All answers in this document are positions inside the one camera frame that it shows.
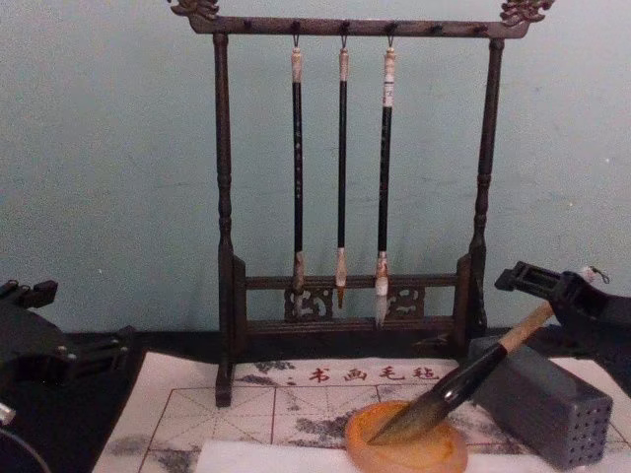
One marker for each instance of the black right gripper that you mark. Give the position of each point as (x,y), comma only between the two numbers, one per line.
(599,310)

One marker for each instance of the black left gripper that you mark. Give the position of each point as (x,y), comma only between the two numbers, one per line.
(27,335)

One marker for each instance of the black table cloth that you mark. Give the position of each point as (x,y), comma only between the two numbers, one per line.
(64,424)

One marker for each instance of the grey block with holes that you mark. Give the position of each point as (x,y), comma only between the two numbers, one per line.
(537,399)

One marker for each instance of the hanging brush with white label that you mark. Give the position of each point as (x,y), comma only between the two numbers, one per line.
(385,187)

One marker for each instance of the white felt mat, red grid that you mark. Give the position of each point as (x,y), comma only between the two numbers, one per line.
(222,414)

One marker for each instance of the round amber ink dish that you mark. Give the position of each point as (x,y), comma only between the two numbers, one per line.
(419,451)

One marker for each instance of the dark carved wooden brush rack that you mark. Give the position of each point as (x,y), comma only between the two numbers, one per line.
(224,197)

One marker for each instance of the thin hanging brush, amber tip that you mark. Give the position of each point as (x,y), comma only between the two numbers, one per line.
(341,172)

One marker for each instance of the white paper sheet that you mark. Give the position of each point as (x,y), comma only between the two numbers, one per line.
(266,458)

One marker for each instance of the hanging brush with grey bristles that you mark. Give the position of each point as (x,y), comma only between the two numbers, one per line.
(297,172)

